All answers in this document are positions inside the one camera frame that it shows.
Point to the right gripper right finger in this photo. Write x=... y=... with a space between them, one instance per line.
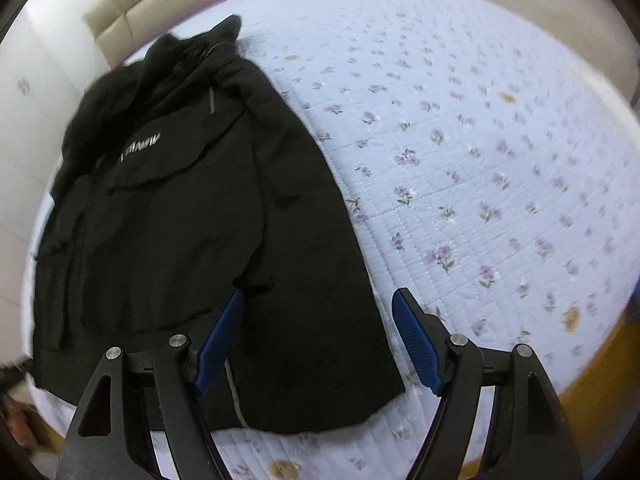
x=528 y=435

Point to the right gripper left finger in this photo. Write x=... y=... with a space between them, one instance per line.
x=129 y=394

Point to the black hooded jacket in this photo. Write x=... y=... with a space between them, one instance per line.
x=186 y=180

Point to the floral quilted bed cover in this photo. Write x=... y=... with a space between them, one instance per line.
x=483 y=164

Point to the white wardrobe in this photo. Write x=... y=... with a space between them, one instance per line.
x=45 y=67

